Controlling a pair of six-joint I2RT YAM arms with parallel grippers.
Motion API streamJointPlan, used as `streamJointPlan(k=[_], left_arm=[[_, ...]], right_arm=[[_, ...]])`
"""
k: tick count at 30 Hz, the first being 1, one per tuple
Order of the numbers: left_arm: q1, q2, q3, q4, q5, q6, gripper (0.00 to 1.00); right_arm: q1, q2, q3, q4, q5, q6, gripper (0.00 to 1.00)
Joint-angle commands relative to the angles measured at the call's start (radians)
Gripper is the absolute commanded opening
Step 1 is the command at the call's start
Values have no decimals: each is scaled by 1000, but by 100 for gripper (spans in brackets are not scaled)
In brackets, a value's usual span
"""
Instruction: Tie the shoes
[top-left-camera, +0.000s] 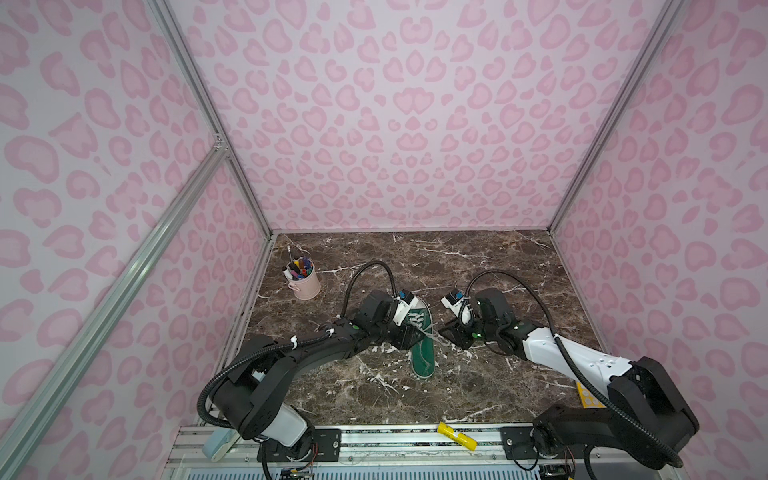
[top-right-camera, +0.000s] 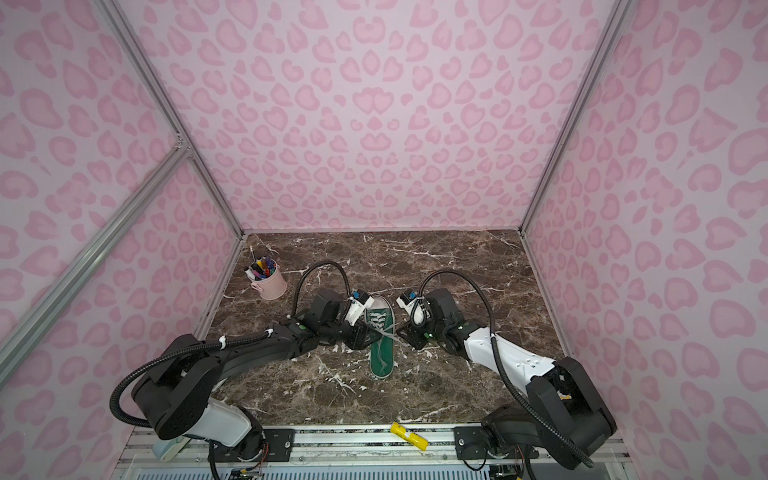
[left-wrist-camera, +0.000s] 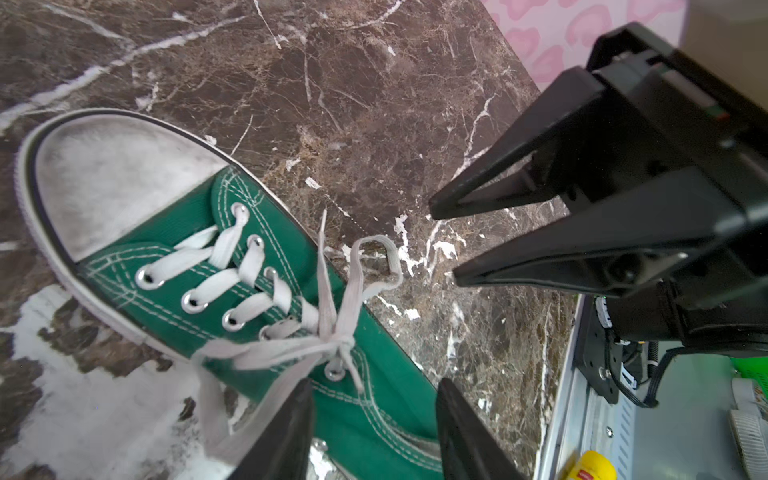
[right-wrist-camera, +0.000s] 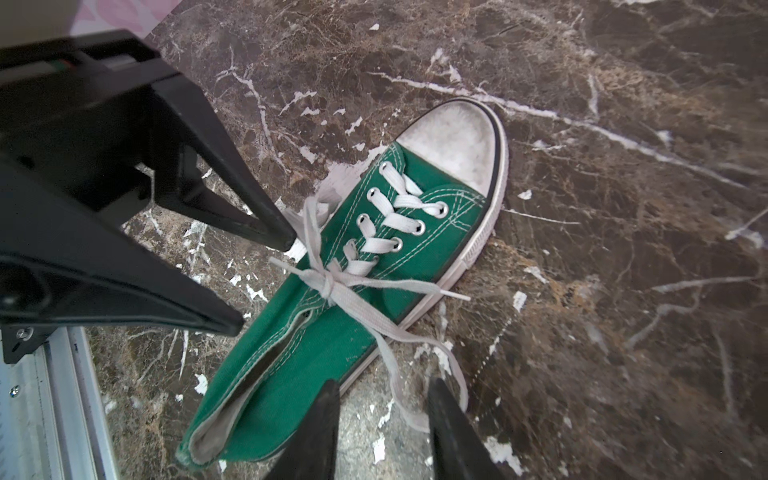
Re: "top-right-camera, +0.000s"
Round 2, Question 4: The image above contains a green canvas sneaker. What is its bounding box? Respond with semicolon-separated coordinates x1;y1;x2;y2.
365;295;395;379

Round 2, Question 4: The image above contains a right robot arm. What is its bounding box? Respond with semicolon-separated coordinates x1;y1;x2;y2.
396;288;617;470

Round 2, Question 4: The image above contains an aluminium frame post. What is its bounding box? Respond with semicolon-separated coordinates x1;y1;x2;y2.
95;1;245;237

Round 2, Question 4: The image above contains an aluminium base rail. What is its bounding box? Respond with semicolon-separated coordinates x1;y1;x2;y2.
110;422;637;480

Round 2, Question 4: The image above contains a light blue device lower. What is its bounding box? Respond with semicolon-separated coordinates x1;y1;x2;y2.
152;436;191;463

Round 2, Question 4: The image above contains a coloured pens bundle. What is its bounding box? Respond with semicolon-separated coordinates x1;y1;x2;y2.
244;257;278;282

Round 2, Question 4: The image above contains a pink pen cup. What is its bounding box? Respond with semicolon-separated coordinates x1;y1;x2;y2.
250;265;288;301

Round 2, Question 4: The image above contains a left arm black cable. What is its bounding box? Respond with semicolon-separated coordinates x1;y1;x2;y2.
290;260;354;319

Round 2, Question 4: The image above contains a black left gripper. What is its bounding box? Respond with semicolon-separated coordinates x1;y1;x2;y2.
321;315;385;350

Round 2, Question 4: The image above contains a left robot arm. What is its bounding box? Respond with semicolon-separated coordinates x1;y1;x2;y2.
119;290;381;455

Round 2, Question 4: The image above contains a white shoelace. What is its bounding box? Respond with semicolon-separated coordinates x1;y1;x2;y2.
365;309;403;367

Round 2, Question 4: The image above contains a yellow marker tube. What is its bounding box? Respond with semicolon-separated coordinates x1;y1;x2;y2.
390;422;429;452

